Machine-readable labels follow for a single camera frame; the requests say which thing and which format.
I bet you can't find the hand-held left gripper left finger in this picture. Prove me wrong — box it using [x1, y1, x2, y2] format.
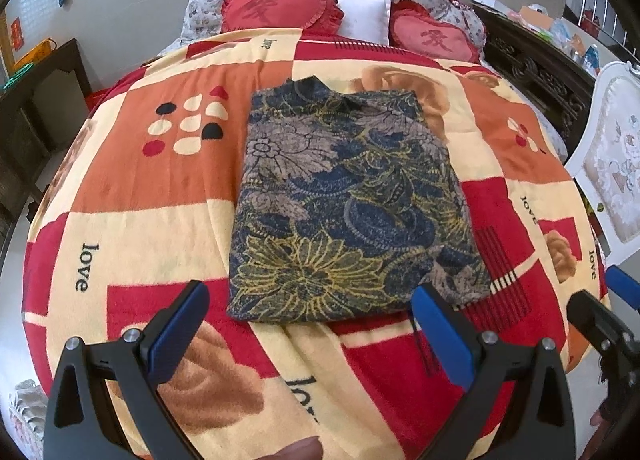
[45, 280, 211, 460]

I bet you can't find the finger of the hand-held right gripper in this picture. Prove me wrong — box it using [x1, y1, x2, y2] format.
[605, 265, 640, 311]
[566, 290, 636, 376]

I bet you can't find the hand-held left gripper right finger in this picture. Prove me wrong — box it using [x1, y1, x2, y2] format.
[410, 282, 583, 460]

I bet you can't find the blue floral patterned garment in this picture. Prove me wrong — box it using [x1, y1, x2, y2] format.
[226, 77, 493, 325]

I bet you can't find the person's left hand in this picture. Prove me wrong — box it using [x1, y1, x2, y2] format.
[274, 435, 322, 460]

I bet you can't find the orange red printed blanket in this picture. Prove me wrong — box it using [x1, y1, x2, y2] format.
[22, 30, 613, 460]

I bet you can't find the white ornate upholstered chair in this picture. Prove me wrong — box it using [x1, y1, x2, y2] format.
[565, 60, 640, 258]

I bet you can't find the white ruffled cloth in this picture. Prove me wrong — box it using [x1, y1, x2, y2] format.
[7, 379, 48, 453]

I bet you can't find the floral bed sheet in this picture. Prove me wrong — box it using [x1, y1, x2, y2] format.
[480, 60, 568, 155]

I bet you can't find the blue bottle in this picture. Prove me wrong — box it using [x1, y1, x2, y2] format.
[582, 44, 601, 75]

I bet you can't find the dark carved wooden cabinet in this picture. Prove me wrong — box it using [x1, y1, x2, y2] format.
[472, 2, 598, 158]

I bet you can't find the dark wooden side table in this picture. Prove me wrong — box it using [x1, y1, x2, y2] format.
[0, 38, 93, 261]

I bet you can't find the metal railing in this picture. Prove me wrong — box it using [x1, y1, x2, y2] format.
[570, 0, 640, 65]

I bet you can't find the orange cardboard box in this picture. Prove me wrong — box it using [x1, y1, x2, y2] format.
[517, 4, 556, 30]

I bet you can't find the green flat item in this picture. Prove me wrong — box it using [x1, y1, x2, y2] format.
[2, 64, 33, 90]

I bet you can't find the red heart-shaped pillow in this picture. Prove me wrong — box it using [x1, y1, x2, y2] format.
[220, 0, 346, 35]
[389, 0, 482, 63]

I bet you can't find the yellow flat bag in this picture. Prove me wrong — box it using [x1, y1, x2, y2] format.
[12, 38, 58, 71]

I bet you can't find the white square pillow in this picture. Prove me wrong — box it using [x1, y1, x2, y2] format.
[322, 0, 392, 46]

